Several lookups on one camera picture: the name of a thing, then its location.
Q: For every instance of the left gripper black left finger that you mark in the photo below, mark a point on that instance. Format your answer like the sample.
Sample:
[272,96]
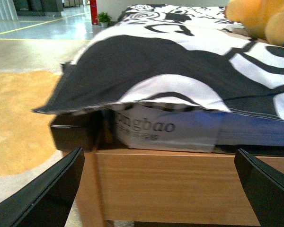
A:
[47,200]

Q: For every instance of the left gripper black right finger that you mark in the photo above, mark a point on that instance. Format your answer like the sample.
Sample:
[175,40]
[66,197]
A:
[263,186]

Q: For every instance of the yellow plush dinosaur toy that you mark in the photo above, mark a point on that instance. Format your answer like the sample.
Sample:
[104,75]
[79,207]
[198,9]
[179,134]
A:
[264,19]

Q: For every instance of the orange round rug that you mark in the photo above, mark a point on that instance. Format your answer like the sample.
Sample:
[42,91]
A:
[25,138]

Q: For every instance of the white mattress with blue print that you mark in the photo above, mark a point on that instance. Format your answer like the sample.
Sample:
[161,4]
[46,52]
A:
[146,128]

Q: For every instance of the black and white patterned blanket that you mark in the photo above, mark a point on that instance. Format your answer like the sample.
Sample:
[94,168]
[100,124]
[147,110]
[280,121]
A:
[175,59]

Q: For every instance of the small potted green plant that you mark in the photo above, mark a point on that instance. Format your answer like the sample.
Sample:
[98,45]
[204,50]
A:
[104,19]

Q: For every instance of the red fire extinguisher box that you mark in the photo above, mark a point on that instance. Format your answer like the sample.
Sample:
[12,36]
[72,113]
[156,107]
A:
[94,12]

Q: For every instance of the wooden bed frame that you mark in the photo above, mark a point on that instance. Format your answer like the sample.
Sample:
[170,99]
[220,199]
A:
[150,185]

